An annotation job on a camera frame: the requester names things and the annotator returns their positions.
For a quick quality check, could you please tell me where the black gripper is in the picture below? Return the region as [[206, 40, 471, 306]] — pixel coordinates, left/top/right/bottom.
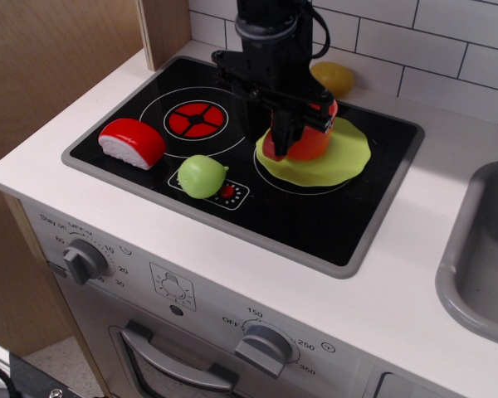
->
[[212, 28, 333, 157]]

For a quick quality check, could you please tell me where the red plastic cup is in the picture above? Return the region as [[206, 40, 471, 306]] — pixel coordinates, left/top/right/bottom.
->
[[258, 101, 338, 162]]

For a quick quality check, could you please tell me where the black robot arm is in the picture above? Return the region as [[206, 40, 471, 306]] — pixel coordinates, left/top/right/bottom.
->
[[212, 1, 334, 159]]

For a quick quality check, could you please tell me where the green plastic plate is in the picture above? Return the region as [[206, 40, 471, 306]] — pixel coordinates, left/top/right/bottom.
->
[[256, 118, 371, 187]]

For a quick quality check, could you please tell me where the yellow toy potato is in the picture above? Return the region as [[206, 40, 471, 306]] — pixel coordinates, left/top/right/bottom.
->
[[310, 61, 354, 98]]

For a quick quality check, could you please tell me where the red stove button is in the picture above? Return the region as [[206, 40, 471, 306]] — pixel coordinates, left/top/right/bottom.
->
[[218, 185, 235, 199]]

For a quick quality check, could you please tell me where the green toy pear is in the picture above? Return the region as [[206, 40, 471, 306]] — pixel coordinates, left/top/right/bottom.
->
[[177, 155, 229, 199]]

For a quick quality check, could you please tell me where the black toy stovetop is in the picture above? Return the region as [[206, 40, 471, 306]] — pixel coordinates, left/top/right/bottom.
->
[[62, 57, 424, 279]]

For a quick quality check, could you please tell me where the red white toy sushi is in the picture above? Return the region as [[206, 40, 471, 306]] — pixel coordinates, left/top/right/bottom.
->
[[98, 118, 166, 170]]

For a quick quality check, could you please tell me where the grey oven temperature knob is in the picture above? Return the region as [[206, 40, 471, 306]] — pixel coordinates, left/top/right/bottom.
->
[[234, 323, 294, 379]]

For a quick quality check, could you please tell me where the grey timer knob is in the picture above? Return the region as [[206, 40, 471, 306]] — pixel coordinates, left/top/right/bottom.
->
[[63, 239, 108, 285]]

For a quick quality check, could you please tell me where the grey toy sink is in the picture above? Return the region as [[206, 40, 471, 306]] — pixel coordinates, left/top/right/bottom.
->
[[435, 162, 498, 343]]

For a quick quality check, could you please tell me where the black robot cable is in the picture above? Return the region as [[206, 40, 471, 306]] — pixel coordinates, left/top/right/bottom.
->
[[309, 3, 331, 60]]

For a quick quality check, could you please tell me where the grey oven door handle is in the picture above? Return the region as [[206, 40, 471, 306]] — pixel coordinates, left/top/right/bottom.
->
[[120, 321, 239, 394]]

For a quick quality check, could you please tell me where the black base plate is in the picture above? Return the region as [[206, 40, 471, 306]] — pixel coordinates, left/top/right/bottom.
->
[[0, 353, 81, 398]]

